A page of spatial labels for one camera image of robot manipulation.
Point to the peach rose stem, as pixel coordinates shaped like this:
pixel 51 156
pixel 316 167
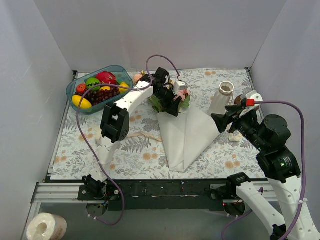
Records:
pixel 136 78

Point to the white tissue roll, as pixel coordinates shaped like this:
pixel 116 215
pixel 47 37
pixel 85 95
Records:
pixel 46 226

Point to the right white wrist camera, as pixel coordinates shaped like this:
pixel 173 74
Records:
pixel 250 101

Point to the red apple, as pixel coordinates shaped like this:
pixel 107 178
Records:
pixel 81 88

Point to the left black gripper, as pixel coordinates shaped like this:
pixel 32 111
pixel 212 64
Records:
pixel 169 99

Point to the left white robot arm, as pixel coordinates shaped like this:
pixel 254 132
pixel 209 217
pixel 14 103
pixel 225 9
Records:
pixel 115 122

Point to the yellow pear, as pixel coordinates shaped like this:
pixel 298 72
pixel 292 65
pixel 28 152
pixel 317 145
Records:
pixel 123 88

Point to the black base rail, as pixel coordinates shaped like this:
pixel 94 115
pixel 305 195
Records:
pixel 162 194

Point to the green apple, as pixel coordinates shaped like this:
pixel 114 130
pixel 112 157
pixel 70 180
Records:
pixel 91 82

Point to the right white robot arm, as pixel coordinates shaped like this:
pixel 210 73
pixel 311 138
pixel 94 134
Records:
pixel 281 169

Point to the dark red grapes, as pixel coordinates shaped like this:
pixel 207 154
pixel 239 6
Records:
pixel 97 97

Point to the teal plastic fruit basket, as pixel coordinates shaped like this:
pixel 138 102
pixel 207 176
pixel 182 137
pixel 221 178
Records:
pixel 121 75

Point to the white ribbed vase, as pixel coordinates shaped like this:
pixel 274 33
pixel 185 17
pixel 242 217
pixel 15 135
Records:
pixel 222 98

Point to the cream ribbon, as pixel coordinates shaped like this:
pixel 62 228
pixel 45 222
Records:
pixel 104 141

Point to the red dragon fruit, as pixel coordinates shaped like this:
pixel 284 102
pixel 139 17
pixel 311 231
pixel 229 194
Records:
pixel 106 78

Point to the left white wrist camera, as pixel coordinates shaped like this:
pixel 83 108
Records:
pixel 179 85

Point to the white wrapping paper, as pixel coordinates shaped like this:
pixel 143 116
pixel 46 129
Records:
pixel 186 136

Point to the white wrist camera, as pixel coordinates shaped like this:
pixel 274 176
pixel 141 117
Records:
pixel 179 85
pixel 250 101

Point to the yellow mango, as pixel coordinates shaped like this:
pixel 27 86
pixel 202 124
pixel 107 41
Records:
pixel 80 102

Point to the jar with brown lid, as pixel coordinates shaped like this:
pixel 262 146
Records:
pixel 238 100

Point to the pale pink rose stem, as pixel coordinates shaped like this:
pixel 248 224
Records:
pixel 156 104

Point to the floral table mat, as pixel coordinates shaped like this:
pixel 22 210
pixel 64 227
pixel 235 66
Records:
pixel 142 155

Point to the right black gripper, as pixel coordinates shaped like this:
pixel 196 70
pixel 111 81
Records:
pixel 231 119

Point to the yellow lemon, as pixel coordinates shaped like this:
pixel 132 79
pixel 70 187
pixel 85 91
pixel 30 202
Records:
pixel 105 88

